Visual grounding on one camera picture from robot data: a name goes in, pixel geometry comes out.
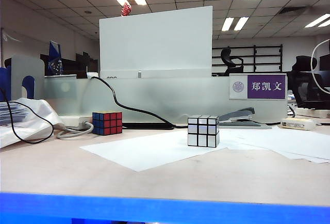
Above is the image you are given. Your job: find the frosted glass desk partition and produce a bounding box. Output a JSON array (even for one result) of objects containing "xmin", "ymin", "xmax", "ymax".
[{"xmin": 42, "ymin": 75, "xmax": 288, "ymax": 126}]

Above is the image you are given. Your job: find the silver mirror cube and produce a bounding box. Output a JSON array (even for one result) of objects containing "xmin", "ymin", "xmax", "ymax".
[{"xmin": 187, "ymin": 115, "xmax": 220, "ymax": 148}]

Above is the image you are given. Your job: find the white upright board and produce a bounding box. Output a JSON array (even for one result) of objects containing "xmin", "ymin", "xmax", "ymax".
[{"xmin": 99, "ymin": 6, "xmax": 213, "ymax": 79}]

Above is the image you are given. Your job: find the coloured Rubik's cube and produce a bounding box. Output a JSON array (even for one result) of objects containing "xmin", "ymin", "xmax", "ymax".
[{"xmin": 92, "ymin": 111, "xmax": 123, "ymax": 136}]

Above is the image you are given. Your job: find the grey stapler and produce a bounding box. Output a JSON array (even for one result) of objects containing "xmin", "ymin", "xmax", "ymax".
[{"xmin": 218, "ymin": 107, "xmax": 261, "ymax": 127}]

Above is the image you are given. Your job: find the black office chair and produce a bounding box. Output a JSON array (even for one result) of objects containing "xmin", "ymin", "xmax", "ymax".
[
  {"xmin": 287, "ymin": 55, "xmax": 330, "ymax": 110},
  {"xmin": 220, "ymin": 47, "xmax": 244, "ymax": 76}
]

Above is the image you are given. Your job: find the white power strip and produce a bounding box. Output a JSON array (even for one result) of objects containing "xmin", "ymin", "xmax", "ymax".
[{"xmin": 59, "ymin": 115, "xmax": 94, "ymax": 128}]

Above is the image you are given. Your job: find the red hanging ornament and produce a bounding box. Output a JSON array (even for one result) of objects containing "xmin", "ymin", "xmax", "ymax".
[{"xmin": 120, "ymin": 0, "xmax": 133, "ymax": 17}]

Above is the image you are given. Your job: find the purple white name plate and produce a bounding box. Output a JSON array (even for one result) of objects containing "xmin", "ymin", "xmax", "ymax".
[{"xmin": 228, "ymin": 73, "xmax": 287, "ymax": 101}]

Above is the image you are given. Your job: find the blue edge strip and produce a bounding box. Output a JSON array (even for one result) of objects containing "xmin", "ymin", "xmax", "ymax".
[{"xmin": 0, "ymin": 192, "xmax": 330, "ymax": 224}]

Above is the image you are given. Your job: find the blue crystal trophy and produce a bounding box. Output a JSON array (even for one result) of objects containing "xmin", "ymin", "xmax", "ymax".
[{"xmin": 47, "ymin": 40, "xmax": 64, "ymax": 76}]

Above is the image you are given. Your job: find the large white paper sheet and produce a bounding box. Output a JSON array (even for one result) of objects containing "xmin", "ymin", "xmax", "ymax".
[{"xmin": 219, "ymin": 125, "xmax": 330, "ymax": 164}]

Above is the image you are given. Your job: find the white plastic bag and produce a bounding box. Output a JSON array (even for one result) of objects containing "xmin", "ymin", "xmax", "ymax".
[{"xmin": 0, "ymin": 97, "xmax": 65, "ymax": 149}]

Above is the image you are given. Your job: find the blue white file holder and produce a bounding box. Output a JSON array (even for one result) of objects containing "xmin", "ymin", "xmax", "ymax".
[{"xmin": 0, "ymin": 55, "xmax": 46, "ymax": 102}]

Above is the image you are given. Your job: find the stack of printed papers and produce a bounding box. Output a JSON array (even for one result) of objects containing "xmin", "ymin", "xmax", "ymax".
[{"xmin": 0, "ymin": 101, "xmax": 29, "ymax": 126}]

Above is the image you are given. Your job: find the thick black cable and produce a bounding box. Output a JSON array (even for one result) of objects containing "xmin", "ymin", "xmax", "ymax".
[{"xmin": 90, "ymin": 76, "xmax": 189, "ymax": 130}]

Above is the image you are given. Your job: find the grey white cable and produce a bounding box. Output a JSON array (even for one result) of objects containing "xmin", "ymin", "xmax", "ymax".
[{"xmin": 56, "ymin": 121, "xmax": 95, "ymax": 140}]

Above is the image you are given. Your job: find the black wall shelf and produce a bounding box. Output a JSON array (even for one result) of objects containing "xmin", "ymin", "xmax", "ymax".
[{"xmin": 211, "ymin": 44, "xmax": 284, "ymax": 75}]

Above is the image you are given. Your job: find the thin black cable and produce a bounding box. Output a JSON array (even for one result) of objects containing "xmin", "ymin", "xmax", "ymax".
[{"xmin": 0, "ymin": 87, "xmax": 55, "ymax": 145}]

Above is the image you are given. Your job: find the white cable loop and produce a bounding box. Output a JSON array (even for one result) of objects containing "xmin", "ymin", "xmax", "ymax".
[{"xmin": 310, "ymin": 38, "xmax": 330, "ymax": 95}]

